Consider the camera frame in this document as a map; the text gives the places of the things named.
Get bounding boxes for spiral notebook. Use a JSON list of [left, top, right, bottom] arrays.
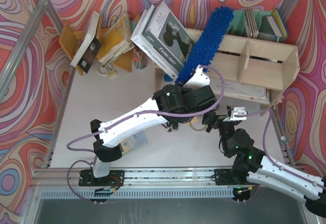
[[224, 81, 270, 104]]

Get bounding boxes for stack of yellow books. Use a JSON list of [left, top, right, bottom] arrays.
[[98, 12, 134, 66]]

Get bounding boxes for black white paperback book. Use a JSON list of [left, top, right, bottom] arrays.
[[70, 11, 102, 73]]

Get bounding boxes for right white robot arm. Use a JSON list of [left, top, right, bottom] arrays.
[[202, 111, 325, 217]]

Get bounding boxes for masking tape roll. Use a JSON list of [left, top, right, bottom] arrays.
[[188, 122, 207, 132]]

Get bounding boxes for blue yellow book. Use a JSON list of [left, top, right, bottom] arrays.
[[266, 9, 289, 43]]

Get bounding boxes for beige black stapler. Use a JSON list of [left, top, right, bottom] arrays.
[[162, 122, 179, 132]]

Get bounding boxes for green desk organizer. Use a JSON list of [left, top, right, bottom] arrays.
[[226, 9, 282, 43]]

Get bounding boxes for yellow calculator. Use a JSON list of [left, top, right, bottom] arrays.
[[120, 132, 148, 154]]

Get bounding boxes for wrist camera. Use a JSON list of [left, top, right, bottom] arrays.
[[224, 106, 248, 122], [184, 65, 210, 90]]

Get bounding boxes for Twins story book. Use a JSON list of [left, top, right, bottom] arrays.
[[142, 2, 195, 73]]

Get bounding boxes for light wooden bookshelf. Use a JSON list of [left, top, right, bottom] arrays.
[[152, 27, 301, 117]]

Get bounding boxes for pens in cup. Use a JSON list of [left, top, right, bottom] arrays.
[[132, 50, 147, 70]]

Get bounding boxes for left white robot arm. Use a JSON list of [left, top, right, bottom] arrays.
[[90, 85, 217, 178]]

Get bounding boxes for white Czekolada book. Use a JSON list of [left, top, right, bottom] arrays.
[[130, 5, 178, 80]]

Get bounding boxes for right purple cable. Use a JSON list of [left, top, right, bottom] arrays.
[[236, 108, 326, 186]]

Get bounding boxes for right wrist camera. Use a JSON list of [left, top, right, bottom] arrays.
[[224, 106, 248, 122]]

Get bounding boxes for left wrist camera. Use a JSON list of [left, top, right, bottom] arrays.
[[184, 65, 210, 90]]

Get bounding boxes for brass padlock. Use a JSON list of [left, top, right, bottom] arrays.
[[98, 65, 117, 78]]

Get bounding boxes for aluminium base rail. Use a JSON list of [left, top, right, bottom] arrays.
[[30, 166, 311, 199]]

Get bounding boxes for brown notebooks in organizer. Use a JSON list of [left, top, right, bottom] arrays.
[[245, 8, 259, 39]]

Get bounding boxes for blue microfiber duster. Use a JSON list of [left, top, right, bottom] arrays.
[[175, 6, 234, 85]]

